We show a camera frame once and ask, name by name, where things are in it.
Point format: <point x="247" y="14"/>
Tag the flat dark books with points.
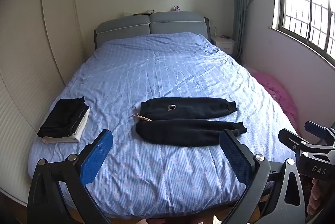
<point x="141" y="14"/>

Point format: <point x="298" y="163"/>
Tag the pink blanket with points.
<point x="280" y="98"/>

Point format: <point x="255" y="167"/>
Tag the person's right hand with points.
<point x="315" y="192"/>

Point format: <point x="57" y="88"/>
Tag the white louvered wardrobe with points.
<point x="26" y="56"/>

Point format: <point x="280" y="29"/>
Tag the grey upholstered headboard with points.
<point x="167" y="23"/>

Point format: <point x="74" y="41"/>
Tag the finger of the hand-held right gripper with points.
<point x="316" y="128"/>
<point x="295" y="139"/>

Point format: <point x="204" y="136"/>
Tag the barred window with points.
<point x="301" y="17"/>

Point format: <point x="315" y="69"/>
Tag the purple toy figure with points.
<point x="177" y="8"/>

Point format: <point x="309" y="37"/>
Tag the green curtain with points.
<point x="239" y="4"/>

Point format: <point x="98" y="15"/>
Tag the navy blue pants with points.
<point x="188" y="132"/>

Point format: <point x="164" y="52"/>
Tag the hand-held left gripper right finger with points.
<point x="235" y="158"/>

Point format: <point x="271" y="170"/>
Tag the small pink item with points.
<point x="225" y="36"/>

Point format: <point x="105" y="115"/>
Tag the bed with blue sheet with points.
<point x="157" y="72"/>

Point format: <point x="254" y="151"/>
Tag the folded black pants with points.
<point x="62" y="119"/>

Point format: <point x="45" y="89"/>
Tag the folded white garment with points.
<point x="76" y="136"/>

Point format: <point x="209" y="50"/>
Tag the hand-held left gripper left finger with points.
<point x="96" y="156"/>

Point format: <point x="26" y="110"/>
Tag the small clear bottle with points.
<point x="215" y="31"/>

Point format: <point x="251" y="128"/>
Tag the white nightstand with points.
<point x="223" y="43"/>

